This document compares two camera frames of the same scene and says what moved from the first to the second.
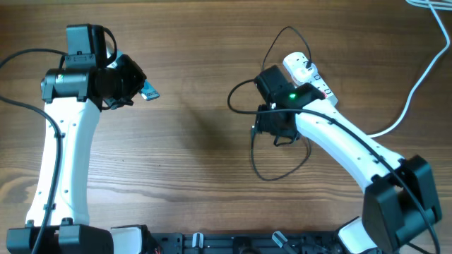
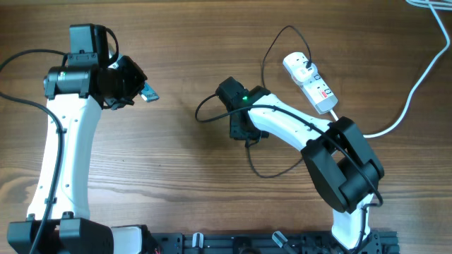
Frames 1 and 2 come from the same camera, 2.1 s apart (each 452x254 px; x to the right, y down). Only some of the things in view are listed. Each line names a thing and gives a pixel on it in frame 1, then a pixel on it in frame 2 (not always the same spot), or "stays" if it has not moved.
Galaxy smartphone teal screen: x=148 y=92 stays
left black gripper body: x=127 y=78 stays
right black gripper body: x=267 y=122 → x=241 y=132
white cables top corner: x=443 y=5 stays
